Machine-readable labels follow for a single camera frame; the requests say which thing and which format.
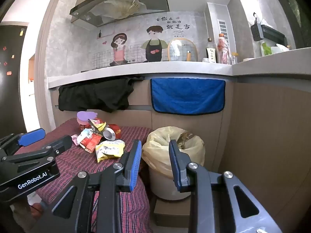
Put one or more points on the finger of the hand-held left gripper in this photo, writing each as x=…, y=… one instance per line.
x=58, y=145
x=31, y=136

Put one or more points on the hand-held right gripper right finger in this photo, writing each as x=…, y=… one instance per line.
x=175, y=165

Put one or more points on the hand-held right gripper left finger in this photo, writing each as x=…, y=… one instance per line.
x=135, y=165

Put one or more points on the white trash bin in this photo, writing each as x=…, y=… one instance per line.
x=160, y=184

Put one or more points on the white bin with yellow bag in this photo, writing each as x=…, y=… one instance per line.
x=155, y=148

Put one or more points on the white blue packet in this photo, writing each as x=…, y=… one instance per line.
x=85, y=133

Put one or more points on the large yellow snack packet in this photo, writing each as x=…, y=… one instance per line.
x=109, y=149

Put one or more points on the red gold snack wrapper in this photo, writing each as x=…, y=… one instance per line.
x=93, y=144

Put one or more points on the crushed red drink can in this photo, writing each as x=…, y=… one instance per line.
x=109, y=133

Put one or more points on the yellow green wrapper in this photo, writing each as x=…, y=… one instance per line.
x=98, y=126

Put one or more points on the red plaid cloth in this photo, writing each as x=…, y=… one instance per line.
x=73, y=161

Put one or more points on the black fridge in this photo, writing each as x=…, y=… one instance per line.
x=12, y=97

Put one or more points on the brown low platform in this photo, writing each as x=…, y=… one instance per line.
x=170, y=211

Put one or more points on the black cloth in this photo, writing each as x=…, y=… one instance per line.
x=97, y=94

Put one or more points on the group of fridge magnets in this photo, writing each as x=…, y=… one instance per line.
x=9, y=72

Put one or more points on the blue towel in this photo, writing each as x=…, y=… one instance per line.
x=187, y=97

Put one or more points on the grey kitchen countertop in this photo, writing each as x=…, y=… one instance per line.
x=145, y=71

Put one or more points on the black pan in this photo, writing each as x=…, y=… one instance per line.
x=119, y=63

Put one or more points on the glass pot lid wooden rim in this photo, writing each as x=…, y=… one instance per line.
x=181, y=49

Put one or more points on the dark sauce bottle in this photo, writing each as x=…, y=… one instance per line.
x=211, y=52

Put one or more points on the small yellow cap bottle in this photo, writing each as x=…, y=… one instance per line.
x=233, y=58

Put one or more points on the red label plastic bottle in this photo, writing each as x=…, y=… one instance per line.
x=223, y=51

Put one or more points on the white bowl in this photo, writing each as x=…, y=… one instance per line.
x=248, y=59

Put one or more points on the white vent grille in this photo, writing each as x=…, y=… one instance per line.
x=222, y=32

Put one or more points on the green vegetable bag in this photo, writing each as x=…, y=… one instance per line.
x=266, y=49

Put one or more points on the crumpled plastic film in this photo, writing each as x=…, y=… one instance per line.
x=119, y=4

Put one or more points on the white plastic bag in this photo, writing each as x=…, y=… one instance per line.
x=280, y=49

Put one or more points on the glass range hood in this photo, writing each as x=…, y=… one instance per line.
x=150, y=0

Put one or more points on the dark window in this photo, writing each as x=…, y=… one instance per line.
x=297, y=9

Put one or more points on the cartoon wall poster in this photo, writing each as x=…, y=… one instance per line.
x=136, y=41

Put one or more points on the black wall rack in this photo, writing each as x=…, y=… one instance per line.
x=273, y=34

